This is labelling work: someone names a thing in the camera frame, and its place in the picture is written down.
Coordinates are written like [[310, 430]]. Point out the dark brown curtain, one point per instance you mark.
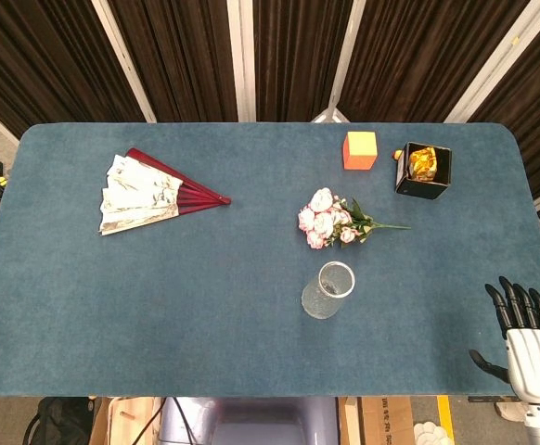
[[42, 55]]

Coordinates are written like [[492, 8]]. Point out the red and white folding fan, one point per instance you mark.
[[135, 194]]

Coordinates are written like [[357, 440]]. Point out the black bag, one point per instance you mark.
[[61, 422]]

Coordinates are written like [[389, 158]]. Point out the clear glass cup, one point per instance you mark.
[[318, 301]]

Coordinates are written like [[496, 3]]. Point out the brown cardboard box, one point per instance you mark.
[[381, 422]]

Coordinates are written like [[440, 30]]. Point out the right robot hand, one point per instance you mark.
[[534, 361]]

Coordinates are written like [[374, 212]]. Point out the blue table cloth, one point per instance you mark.
[[205, 301]]

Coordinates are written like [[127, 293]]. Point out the gold foil snack packet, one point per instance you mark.
[[422, 164]]

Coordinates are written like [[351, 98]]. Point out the purple robot torso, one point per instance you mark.
[[260, 422]]

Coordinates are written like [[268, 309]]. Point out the light wooden crate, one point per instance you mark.
[[131, 419]]

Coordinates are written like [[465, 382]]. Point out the orange foam cube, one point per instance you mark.
[[362, 148]]

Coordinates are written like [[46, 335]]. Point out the black square box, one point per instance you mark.
[[418, 190]]

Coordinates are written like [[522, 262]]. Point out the pink artificial flower bouquet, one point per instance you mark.
[[323, 222]]

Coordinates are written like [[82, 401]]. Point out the small orange round object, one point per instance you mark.
[[397, 155]]

